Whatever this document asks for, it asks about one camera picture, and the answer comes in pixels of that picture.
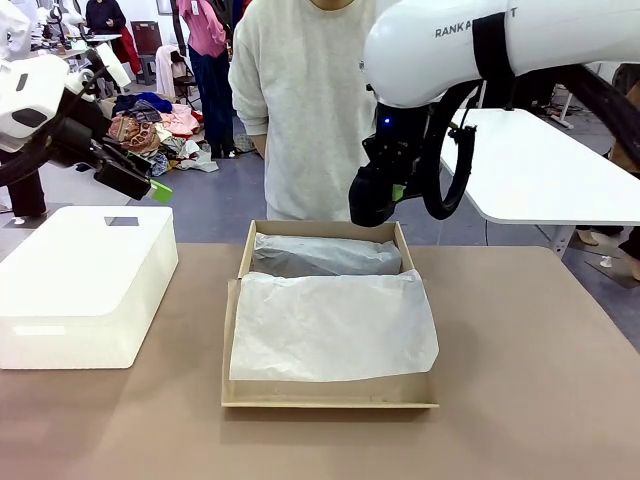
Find grey background stool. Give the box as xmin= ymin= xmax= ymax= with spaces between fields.
xmin=132 ymin=53 xmax=160 ymax=85

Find brown background chair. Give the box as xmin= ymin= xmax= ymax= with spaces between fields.
xmin=130 ymin=20 xmax=162 ymax=57

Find beige garment on chair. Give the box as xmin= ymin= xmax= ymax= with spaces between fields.
xmin=155 ymin=45 xmax=194 ymax=100

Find brown cardboard shoe box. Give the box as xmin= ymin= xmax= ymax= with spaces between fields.
xmin=221 ymin=219 xmax=441 ymax=410

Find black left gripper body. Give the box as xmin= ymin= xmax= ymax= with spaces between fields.
xmin=47 ymin=115 xmax=114 ymax=170

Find white tissue paper sheet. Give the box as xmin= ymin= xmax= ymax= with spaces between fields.
xmin=228 ymin=268 xmax=441 ymax=384

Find person torso grey sweater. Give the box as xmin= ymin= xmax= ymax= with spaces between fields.
xmin=227 ymin=0 xmax=381 ymax=221

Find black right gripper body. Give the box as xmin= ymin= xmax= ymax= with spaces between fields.
xmin=369 ymin=101 xmax=439 ymax=156

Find white rectangular storage box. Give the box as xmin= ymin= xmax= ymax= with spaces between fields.
xmin=0 ymin=204 xmax=180 ymax=372

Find grey side table leg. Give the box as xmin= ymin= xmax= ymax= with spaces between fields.
xmin=537 ymin=223 xmax=575 ymax=262

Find colourful clothes pile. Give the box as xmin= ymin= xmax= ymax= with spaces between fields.
xmin=108 ymin=91 xmax=221 ymax=177

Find translucent white wrapping sheet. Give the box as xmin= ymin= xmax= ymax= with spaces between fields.
xmin=253 ymin=232 xmax=404 ymax=277

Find white side table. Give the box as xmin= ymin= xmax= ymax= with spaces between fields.
xmin=438 ymin=107 xmax=640 ymax=225

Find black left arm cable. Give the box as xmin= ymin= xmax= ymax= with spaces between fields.
xmin=0 ymin=64 xmax=112 ymax=190

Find background person dark jacket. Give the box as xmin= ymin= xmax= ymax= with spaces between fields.
xmin=85 ymin=0 xmax=127 ymax=35

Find mannequin with pink shirt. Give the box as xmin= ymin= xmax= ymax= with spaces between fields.
xmin=174 ymin=0 xmax=236 ymax=160

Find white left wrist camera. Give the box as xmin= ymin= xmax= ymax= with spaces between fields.
xmin=93 ymin=42 xmax=133 ymax=90

